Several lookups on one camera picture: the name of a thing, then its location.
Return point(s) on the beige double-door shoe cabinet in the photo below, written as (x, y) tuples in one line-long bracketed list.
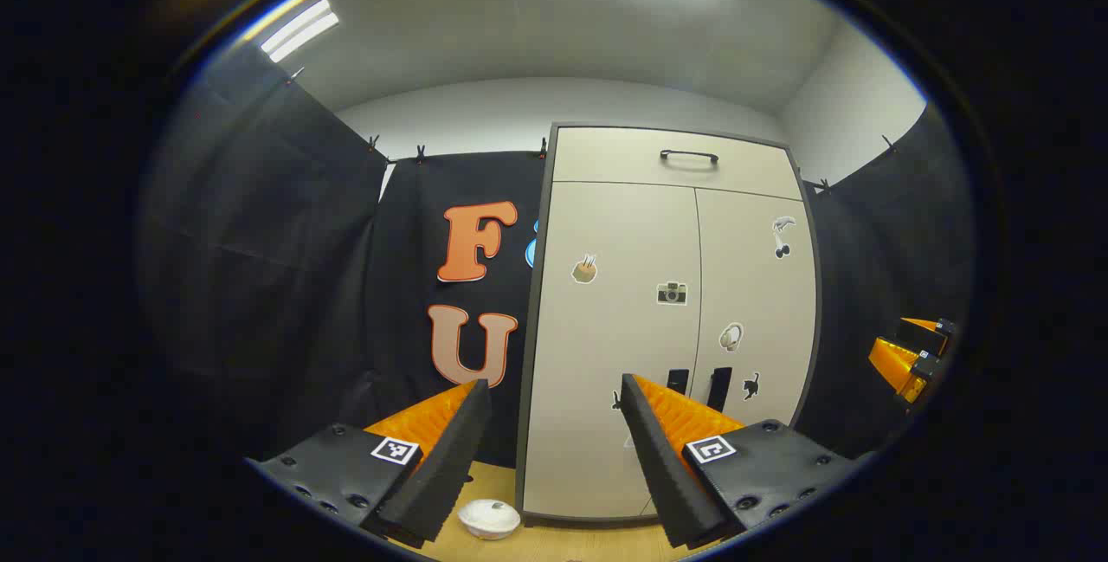
[(544, 198)]

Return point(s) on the beige cabinet drawer front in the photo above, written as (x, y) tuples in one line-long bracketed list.
[(606, 159)]

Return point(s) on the long ceiling light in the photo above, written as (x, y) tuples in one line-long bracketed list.
[(299, 29)]

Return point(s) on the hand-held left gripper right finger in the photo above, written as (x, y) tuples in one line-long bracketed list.
[(662, 467)]

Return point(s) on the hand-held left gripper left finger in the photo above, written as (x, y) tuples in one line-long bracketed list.
[(446, 458)]

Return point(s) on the beige cabinet door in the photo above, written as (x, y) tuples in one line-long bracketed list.
[(753, 293), (606, 337)]

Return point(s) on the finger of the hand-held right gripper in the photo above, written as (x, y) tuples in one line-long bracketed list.
[(896, 363), (926, 339)]

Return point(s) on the black backdrop cloth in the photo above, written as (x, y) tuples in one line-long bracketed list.
[(260, 242)]

